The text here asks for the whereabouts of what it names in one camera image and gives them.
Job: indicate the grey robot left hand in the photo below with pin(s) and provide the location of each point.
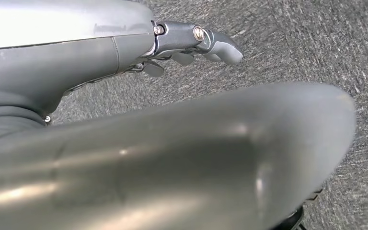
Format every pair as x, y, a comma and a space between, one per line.
171, 158

